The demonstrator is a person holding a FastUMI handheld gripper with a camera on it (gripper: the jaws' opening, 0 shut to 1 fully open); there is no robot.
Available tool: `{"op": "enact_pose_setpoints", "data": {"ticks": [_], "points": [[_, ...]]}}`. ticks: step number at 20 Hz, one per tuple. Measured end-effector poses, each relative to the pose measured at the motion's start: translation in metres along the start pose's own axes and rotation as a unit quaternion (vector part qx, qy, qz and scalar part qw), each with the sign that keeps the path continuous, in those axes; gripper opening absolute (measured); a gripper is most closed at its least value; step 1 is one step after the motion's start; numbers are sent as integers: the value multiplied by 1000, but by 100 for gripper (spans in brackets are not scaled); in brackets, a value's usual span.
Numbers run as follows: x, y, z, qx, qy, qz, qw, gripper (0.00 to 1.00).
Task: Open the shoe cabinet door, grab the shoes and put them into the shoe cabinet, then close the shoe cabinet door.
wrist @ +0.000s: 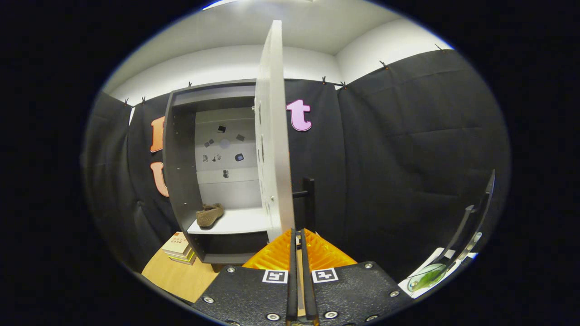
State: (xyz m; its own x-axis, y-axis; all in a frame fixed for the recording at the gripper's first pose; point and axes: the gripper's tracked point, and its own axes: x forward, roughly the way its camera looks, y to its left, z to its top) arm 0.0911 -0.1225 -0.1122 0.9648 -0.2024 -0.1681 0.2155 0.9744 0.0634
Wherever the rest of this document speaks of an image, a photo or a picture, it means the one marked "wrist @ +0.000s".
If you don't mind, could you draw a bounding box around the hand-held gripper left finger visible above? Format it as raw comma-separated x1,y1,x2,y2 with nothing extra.
190,229,297,326

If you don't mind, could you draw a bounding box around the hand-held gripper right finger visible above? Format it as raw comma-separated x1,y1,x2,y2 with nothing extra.
301,229,413,326

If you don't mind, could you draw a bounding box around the black door handle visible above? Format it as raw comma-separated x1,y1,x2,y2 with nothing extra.
292,177,315,231

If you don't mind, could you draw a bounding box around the brown fuzzy shoe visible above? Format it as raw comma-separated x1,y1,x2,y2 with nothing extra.
196,203,225,228

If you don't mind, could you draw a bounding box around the beige shoe cabinet door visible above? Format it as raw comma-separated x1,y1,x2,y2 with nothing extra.
254,19,297,243

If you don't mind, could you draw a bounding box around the dark grey shoe cabinet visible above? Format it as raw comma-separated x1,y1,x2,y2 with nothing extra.
162,79,284,272

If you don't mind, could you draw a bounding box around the yellow-edged book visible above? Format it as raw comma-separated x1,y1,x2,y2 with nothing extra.
165,250,197,266

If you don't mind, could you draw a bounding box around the white and green card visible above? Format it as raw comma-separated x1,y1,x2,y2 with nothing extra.
398,247,479,298

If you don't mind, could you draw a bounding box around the beige book with red print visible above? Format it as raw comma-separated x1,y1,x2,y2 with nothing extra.
162,232,191,255

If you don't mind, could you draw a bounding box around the black backdrop cloth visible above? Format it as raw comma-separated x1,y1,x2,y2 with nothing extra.
82,49,512,283

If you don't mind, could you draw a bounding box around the black angled stand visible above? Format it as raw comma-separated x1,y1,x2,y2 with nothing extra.
442,170,496,272

